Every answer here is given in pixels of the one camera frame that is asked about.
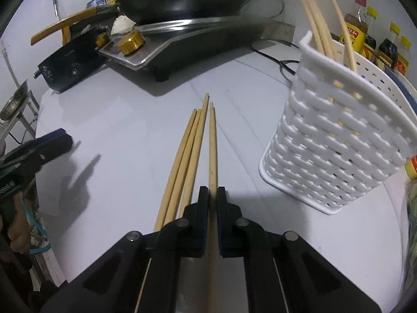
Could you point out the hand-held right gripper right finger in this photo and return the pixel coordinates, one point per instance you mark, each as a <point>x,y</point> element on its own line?
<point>222,234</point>

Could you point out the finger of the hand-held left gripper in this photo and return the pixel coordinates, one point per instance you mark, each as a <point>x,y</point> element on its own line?
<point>53,141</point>

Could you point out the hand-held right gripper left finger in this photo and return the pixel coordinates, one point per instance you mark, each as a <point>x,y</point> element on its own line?
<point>204,234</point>

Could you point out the light wooden chopstick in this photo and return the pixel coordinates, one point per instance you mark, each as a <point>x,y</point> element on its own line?
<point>176,169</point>
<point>185,169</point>
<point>195,156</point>
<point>317,19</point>
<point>309,16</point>
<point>342,29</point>
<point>212,153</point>

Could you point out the white woven plastic basket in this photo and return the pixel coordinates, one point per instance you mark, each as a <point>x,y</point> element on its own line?
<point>325,156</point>

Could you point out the person's left hand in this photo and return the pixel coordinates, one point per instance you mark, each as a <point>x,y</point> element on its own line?
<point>18,231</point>

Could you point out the metal stand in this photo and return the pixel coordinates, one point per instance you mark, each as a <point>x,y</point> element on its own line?
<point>31,111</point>

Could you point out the steel colander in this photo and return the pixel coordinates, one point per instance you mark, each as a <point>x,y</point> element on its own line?
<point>14,101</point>

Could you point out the black electric pot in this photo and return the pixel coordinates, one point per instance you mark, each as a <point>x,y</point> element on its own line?
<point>65,68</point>

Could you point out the white crumpled paper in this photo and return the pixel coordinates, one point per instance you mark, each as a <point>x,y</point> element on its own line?
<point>122,25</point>

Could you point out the thin grey rod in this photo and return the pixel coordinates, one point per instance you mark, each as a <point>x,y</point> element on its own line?
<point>55,1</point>

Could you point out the blue carton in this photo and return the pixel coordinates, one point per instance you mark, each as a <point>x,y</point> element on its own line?
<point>96,2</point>

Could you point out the silver cooker with brass knobs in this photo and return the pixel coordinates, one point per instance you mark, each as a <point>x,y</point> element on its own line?
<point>195,49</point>

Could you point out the clear plastic bottle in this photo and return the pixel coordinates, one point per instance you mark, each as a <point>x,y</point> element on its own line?
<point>412,208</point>

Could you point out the orange squeeze bottle yellow cap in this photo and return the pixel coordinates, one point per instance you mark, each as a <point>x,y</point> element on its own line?
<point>412,168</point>

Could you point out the blue bowl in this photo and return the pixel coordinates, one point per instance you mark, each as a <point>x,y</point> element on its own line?
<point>409,88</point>

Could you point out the brown sauce bottle red cap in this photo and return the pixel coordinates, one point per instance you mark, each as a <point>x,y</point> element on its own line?
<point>355,29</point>

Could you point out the dark soy sauce bottle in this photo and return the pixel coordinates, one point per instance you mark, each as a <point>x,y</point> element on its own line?
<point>370,39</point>
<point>389,49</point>

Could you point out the yellow liquid bottle yellow cap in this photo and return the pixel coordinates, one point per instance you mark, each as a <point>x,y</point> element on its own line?
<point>404,58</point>

